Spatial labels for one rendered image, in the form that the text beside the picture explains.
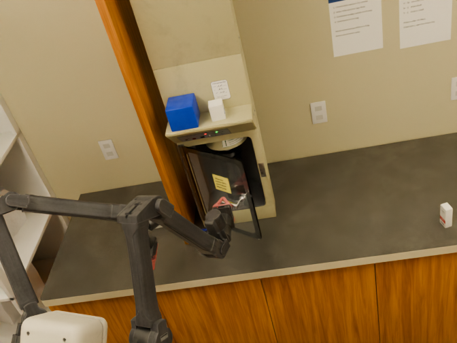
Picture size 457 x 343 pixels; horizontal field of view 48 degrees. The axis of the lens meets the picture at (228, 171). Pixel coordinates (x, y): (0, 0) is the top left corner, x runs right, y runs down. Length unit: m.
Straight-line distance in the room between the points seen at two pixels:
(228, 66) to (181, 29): 0.21
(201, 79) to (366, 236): 0.89
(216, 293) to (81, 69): 1.15
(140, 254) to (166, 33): 0.77
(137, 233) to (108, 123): 1.17
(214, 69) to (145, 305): 0.85
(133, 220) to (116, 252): 0.92
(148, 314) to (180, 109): 0.71
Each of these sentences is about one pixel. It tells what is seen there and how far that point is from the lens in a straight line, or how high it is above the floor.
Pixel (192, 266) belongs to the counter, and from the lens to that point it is 2.15.
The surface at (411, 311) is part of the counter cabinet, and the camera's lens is 2.39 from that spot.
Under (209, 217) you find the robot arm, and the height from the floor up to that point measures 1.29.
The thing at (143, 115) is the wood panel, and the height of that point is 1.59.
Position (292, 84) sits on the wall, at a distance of 2.38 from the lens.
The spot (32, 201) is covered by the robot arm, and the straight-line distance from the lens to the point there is 1.79.
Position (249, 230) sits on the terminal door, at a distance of 2.08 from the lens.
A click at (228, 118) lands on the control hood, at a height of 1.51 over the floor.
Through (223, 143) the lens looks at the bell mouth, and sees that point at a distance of 2.04.
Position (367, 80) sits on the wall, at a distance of 2.43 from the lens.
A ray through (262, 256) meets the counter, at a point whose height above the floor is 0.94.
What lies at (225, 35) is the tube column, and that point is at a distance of 1.81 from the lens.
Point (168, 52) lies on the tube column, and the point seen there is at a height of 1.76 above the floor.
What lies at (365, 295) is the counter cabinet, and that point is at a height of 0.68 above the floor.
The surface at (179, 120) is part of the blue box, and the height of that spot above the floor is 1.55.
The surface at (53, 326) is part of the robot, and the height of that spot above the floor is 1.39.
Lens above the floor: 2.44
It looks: 36 degrees down
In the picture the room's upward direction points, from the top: 15 degrees counter-clockwise
